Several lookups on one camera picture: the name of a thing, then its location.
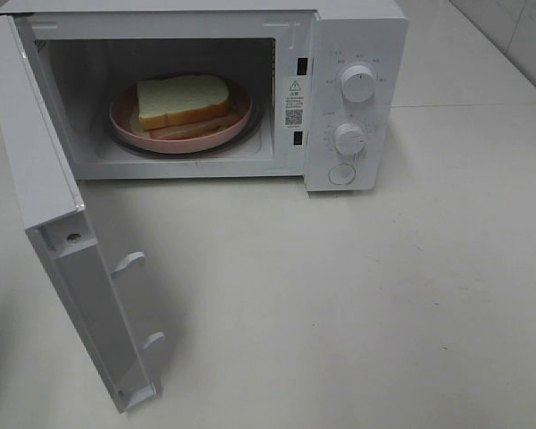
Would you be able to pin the round door release button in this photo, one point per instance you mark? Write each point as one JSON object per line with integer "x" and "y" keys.
{"x": 342, "y": 174}

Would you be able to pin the white bread slice top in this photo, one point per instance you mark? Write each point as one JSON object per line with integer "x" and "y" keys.
{"x": 181, "y": 100}

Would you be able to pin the pink round plate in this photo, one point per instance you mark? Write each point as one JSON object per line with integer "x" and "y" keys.
{"x": 125, "y": 120}

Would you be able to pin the lower white timer knob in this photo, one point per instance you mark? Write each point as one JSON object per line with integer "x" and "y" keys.
{"x": 349, "y": 139}

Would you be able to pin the white warning label sticker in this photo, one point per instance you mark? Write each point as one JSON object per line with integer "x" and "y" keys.
{"x": 294, "y": 95}

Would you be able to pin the white microwave oven body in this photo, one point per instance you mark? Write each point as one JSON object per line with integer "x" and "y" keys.
{"x": 96, "y": 49}

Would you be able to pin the upper white power knob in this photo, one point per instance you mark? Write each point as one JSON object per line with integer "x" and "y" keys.
{"x": 357, "y": 82}

